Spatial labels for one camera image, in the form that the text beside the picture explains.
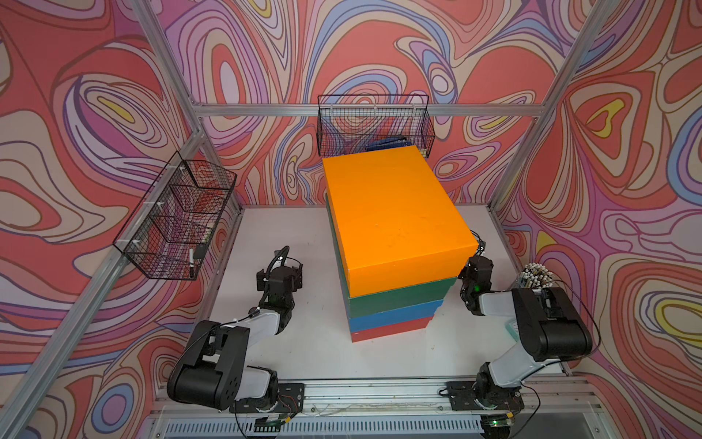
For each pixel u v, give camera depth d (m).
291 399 0.73
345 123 0.82
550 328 0.47
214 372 0.43
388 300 0.56
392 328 0.82
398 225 0.53
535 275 0.77
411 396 0.75
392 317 0.64
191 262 0.72
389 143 0.88
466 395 0.74
